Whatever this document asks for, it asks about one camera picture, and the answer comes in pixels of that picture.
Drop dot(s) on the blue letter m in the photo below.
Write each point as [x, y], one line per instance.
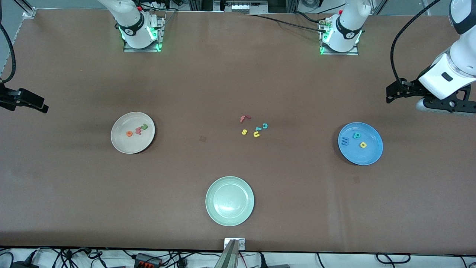
[345, 141]

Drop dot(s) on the red letter w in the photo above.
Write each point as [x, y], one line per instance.
[138, 131]

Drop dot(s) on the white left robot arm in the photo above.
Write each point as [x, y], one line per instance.
[347, 26]

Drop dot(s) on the blue plate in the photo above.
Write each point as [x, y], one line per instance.
[366, 156]

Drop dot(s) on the beige brown plate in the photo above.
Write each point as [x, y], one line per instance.
[128, 145]

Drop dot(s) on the red letter f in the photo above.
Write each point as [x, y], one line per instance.
[242, 119]

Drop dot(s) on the silver device with connectors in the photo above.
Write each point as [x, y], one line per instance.
[243, 6]

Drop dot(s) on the black orange power strip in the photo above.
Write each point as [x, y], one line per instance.
[148, 260]

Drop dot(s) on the pale green plate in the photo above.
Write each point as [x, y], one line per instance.
[230, 201]

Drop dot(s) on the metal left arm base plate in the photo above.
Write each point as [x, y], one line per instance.
[340, 53]

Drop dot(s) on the aluminium frame profile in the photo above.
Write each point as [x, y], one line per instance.
[29, 13]

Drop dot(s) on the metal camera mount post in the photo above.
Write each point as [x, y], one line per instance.
[231, 253]

